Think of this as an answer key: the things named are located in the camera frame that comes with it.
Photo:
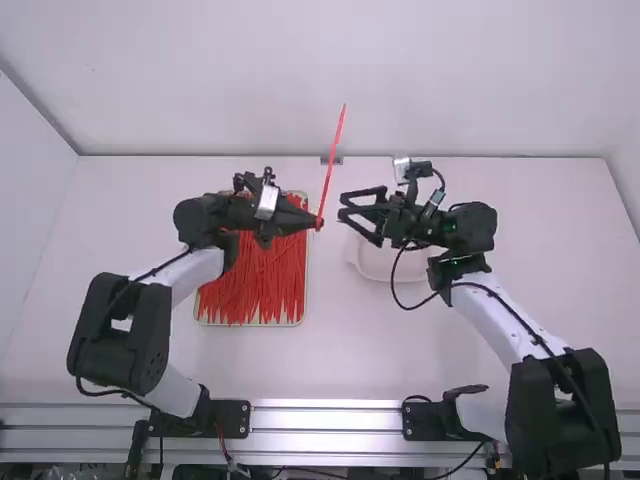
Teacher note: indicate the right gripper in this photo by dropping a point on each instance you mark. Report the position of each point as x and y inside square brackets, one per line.
[410, 222]

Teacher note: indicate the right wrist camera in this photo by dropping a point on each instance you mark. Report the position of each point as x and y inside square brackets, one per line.
[407, 167]

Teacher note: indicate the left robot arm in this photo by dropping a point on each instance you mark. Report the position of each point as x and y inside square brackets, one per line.
[195, 270]

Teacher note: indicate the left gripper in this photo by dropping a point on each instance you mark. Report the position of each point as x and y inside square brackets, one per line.
[240, 212]

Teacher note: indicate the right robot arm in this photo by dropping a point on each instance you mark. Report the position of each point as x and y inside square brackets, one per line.
[500, 320]

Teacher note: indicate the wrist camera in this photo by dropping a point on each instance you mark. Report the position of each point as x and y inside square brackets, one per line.
[407, 167]
[266, 202]

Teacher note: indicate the silver rails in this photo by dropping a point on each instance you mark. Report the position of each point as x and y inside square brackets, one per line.
[325, 425]

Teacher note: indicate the white dish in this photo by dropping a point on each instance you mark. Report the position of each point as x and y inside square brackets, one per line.
[380, 265]

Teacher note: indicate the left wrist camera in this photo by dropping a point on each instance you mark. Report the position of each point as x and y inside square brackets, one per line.
[266, 202]

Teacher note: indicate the pale tray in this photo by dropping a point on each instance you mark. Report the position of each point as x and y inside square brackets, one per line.
[302, 321]

